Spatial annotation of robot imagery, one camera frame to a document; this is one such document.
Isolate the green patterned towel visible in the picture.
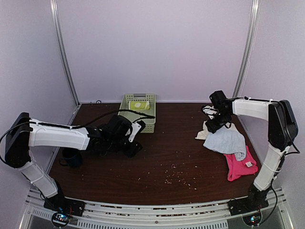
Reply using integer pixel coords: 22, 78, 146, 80
128, 101, 150, 111

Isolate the aluminium frame post left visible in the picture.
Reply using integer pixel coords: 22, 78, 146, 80
49, 0, 80, 105

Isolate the light blue towel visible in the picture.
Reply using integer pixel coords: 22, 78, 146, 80
203, 128, 246, 161

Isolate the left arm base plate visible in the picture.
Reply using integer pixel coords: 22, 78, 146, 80
43, 198, 85, 217

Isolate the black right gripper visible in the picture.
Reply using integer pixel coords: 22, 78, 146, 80
206, 110, 231, 133

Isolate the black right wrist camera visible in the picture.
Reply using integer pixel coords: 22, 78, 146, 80
209, 90, 227, 107

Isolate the cream white towel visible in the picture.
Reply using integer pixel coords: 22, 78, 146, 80
195, 121, 238, 140

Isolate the pink towel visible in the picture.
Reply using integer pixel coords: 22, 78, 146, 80
224, 146, 258, 182

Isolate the aluminium frame post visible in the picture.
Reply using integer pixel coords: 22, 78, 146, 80
233, 0, 261, 97
49, 0, 80, 105

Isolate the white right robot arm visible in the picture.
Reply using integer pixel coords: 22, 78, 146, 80
201, 94, 298, 192

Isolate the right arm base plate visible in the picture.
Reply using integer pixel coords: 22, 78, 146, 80
227, 197, 269, 216

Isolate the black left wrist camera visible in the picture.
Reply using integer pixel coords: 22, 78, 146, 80
107, 115, 132, 137

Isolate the aluminium frame post right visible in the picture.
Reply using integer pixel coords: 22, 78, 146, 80
233, 0, 261, 97

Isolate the dark blue mug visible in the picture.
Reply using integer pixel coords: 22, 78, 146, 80
59, 148, 83, 168

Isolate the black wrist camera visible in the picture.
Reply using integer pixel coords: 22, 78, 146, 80
107, 115, 132, 137
209, 90, 227, 107

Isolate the aluminium front rail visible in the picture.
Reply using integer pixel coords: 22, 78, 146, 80
19, 187, 294, 229

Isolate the pale green plastic basket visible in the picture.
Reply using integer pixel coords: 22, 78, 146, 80
118, 94, 156, 134

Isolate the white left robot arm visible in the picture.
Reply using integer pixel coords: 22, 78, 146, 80
1, 112, 146, 212

